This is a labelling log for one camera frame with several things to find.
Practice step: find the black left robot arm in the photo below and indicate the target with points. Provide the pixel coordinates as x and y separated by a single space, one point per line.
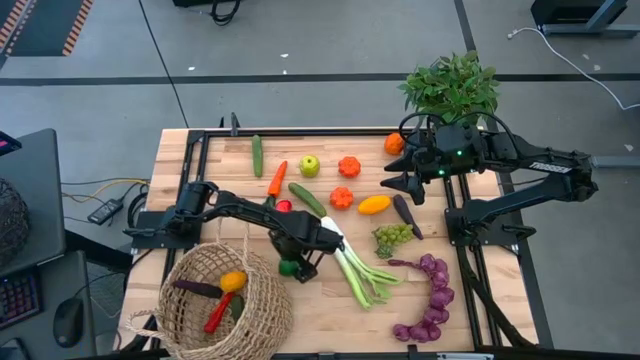
240 205

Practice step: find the dark desk base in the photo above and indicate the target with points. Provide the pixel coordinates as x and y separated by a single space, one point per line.
570 12

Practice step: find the red chili pepper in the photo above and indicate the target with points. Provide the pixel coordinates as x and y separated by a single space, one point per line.
217 315

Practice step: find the black power adapter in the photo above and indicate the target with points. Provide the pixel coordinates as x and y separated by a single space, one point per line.
105 211

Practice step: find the purple eggplant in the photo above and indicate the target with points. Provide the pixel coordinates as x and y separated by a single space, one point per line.
404 212
197 288

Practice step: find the green grape bunch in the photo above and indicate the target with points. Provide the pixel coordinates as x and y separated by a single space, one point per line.
395 234

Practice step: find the green apple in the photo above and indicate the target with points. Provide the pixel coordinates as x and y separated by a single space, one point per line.
309 166

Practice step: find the orange pumpkin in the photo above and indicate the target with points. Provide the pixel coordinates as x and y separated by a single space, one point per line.
341 198
349 167

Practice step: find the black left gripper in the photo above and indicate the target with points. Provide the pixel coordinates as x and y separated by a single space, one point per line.
305 237

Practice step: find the grey floor bar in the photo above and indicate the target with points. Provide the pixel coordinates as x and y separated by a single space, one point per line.
615 161

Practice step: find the long slim green cucumber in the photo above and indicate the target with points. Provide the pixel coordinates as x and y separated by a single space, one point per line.
257 156

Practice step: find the black aluminium table frame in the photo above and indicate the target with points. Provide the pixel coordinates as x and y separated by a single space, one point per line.
300 133

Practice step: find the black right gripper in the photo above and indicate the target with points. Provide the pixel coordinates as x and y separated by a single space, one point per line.
432 157

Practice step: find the red yellow mango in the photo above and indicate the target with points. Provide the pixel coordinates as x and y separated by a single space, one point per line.
283 205

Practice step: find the yellow lemon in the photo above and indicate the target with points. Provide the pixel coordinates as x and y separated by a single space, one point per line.
233 281

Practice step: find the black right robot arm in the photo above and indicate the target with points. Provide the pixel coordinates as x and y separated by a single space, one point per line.
540 167

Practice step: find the green potted plant black pot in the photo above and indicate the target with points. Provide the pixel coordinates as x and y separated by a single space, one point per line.
450 90

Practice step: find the bumpy green cucumber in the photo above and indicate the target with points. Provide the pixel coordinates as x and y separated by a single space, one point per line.
306 199

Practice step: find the orange carrot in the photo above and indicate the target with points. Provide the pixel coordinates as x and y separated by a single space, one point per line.
276 181

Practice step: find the black computer mouse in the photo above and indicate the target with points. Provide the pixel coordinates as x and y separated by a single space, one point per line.
68 322

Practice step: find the black backlit keyboard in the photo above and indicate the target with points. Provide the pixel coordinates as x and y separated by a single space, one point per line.
17 300

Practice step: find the orange striped floor mat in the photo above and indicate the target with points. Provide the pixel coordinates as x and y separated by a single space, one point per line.
45 25

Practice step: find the black woven ball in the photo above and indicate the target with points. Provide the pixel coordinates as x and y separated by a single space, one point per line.
10 220

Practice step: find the orange tangerine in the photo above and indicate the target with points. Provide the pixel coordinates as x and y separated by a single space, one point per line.
393 144

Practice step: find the short dark green cucumber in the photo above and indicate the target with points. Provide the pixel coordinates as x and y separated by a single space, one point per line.
237 307

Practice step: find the device with pink screen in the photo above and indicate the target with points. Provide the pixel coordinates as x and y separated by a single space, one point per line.
7 144

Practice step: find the white green leek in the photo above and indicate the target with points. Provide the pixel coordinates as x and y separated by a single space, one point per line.
360 280

